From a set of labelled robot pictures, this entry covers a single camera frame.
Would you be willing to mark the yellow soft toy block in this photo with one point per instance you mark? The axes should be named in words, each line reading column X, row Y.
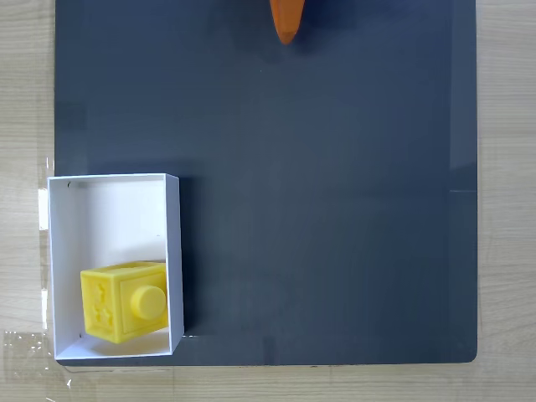
column 121, row 301

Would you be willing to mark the white open cardboard box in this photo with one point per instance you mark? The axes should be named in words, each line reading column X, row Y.
column 109, row 218

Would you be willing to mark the dark grey mat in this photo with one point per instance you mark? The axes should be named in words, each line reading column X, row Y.
column 335, row 209

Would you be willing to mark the white tape piece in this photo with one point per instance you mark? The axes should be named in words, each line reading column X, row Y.
column 43, row 209
column 44, row 307

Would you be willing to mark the clear tape sheet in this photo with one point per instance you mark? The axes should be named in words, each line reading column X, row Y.
column 25, row 347

